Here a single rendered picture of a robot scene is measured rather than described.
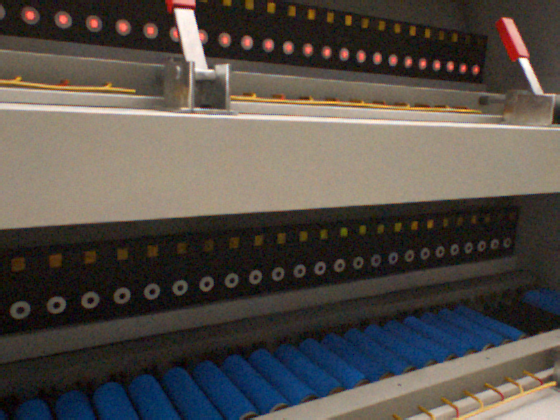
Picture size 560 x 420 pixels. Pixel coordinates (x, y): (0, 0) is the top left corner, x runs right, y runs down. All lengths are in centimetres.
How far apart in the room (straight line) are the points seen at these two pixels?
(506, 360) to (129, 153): 29
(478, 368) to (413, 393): 6
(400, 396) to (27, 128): 25
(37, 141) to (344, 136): 14
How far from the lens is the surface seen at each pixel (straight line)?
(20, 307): 37
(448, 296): 52
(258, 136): 25
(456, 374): 37
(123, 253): 37
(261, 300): 42
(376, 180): 29
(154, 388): 34
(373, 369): 37
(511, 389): 41
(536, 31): 67
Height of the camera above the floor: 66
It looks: 6 degrees up
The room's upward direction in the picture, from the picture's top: 8 degrees counter-clockwise
